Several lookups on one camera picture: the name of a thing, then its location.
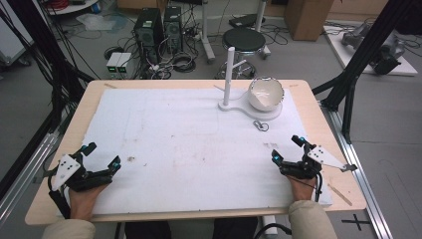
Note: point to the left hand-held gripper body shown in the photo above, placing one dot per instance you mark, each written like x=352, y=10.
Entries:
x=68, y=169

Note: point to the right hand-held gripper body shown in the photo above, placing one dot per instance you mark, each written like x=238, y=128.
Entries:
x=303, y=167

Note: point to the person's right hand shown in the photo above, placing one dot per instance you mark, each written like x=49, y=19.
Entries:
x=302, y=189

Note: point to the person's left hand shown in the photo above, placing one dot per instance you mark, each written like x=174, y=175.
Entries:
x=84, y=202

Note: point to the tan tape strip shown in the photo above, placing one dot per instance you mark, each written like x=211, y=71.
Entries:
x=340, y=195

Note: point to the white eggshell-shaped bowl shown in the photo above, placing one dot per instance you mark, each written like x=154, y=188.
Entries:
x=266, y=94

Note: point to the white table leg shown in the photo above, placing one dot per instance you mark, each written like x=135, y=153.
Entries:
x=269, y=225

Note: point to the white foam mat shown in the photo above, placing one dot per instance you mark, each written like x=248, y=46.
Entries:
x=185, y=152

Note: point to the white box with green light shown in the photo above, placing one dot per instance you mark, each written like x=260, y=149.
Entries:
x=123, y=63
x=113, y=62

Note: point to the black round stool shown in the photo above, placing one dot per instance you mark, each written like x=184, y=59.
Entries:
x=244, y=40

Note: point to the brown cardboard box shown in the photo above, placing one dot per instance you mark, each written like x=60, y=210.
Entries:
x=307, y=18

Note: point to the grey device on board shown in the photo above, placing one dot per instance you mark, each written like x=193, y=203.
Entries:
x=386, y=49

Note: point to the white board on floor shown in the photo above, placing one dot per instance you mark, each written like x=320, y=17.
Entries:
x=403, y=68

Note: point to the clear plastic sheet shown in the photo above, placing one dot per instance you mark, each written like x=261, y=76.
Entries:
x=96, y=22

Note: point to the white desk leg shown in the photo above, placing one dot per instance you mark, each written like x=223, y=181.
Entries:
x=262, y=20
x=207, y=33

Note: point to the black flat case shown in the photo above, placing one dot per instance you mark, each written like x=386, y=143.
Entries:
x=245, y=20

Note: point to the large black computer tower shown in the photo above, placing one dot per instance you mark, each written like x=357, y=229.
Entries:
x=148, y=28

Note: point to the white cabinet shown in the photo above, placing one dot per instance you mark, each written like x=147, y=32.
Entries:
x=11, y=36

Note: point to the white round table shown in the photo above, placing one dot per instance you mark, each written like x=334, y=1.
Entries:
x=71, y=6

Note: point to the small black computer tower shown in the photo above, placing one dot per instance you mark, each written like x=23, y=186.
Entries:
x=173, y=28

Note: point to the aluminium rail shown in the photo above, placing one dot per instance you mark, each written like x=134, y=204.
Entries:
x=26, y=172
x=358, y=172

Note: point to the white stand with post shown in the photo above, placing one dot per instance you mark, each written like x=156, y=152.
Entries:
x=229, y=76

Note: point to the black metal frame stand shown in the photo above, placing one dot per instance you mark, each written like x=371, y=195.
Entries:
x=361, y=53

